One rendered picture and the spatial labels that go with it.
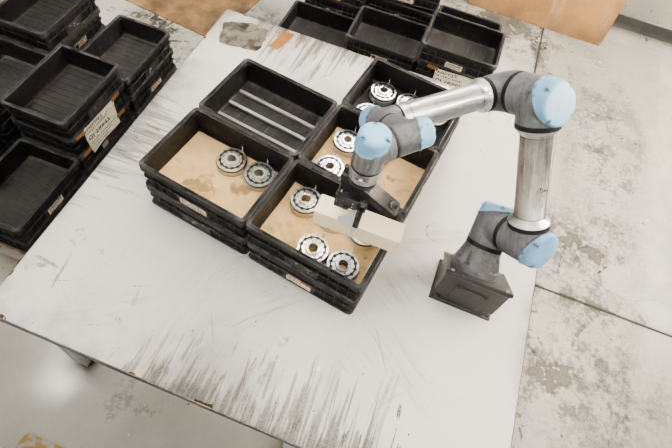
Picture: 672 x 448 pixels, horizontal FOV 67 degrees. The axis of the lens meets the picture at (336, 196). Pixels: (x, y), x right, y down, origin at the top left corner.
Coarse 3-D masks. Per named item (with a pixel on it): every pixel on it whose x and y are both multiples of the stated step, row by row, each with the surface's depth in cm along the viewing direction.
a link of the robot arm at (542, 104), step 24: (528, 72) 130; (504, 96) 131; (528, 96) 124; (552, 96) 121; (528, 120) 126; (552, 120) 123; (528, 144) 130; (552, 144) 130; (528, 168) 132; (528, 192) 135; (528, 216) 138; (504, 240) 146; (528, 240) 139; (552, 240) 139; (528, 264) 141
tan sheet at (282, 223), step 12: (288, 192) 170; (288, 204) 167; (276, 216) 164; (288, 216) 165; (312, 216) 166; (264, 228) 161; (276, 228) 162; (288, 228) 162; (300, 228) 163; (312, 228) 163; (288, 240) 160; (336, 240) 162; (348, 240) 162; (360, 252) 160; (372, 252) 161; (324, 264) 157; (360, 264) 158; (360, 276) 156
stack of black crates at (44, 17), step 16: (16, 0) 244; (32, 0) 253; (48, 0) 257; (64, 0) 259; (80, 0) 245; (0, 16) 238; (16, 16) 247; (32, 16) 250; (48, 16) 251; (64, 16) 238; (80, 16) 249; (96, 16) 261; (0, 32) 240; (16, 32) 236; (32, 32) 230; (48, 32) 232; (64, 32) 243; (80, 32) 254; (96, 32) 264; (32, 48) 239; (48, 48) 237; (80, 48) 257
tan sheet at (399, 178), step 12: (336, 132) 187; (324, 144) 183; (384, 168) 180; (396, 168) 181; (408, 168) 181; (420, 168) 182; (384, 180) 177; (396, 180) 178; (408, 180) 178; (396, 192) 175; (408, 192) 175
